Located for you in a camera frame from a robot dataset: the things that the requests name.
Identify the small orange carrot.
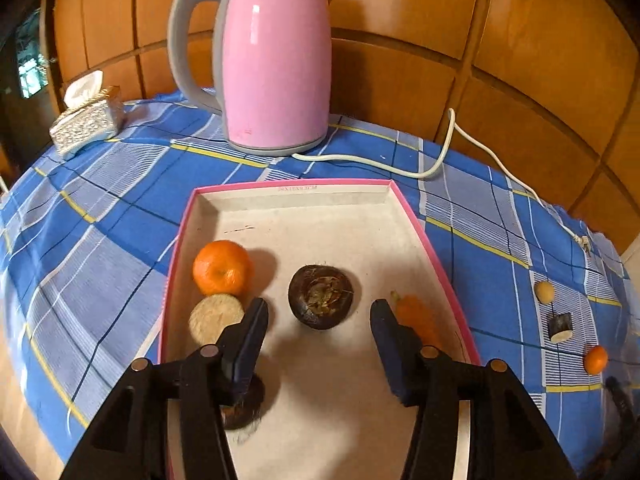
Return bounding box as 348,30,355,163
390,290,443,353

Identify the blue checked tablecloth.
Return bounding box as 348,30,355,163
0,91,632,480

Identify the dark brown sugarcane piece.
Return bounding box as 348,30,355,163
189,294,247,347
547,311,574,344

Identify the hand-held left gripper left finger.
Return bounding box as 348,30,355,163
60,298,270,480

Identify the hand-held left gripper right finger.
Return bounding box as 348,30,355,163
370,298,576,480

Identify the window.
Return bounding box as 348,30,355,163
12,7,51,101

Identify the silver tissue box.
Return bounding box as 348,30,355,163
49,71,126,160

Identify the orange mandarin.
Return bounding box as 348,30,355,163
583,345,609,376
192,240,254,297

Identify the dark brown water chestnut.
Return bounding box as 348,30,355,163
288,264,356,331
220,375,267,431

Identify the pink-edged white cardboard tray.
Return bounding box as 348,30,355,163
157,178,483,480

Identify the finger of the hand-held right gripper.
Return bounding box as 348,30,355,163
604,376,640,461

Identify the white power cable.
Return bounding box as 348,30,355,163
292,107,593,256

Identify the pink electric kettle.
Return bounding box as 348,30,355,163
167,0,337,157

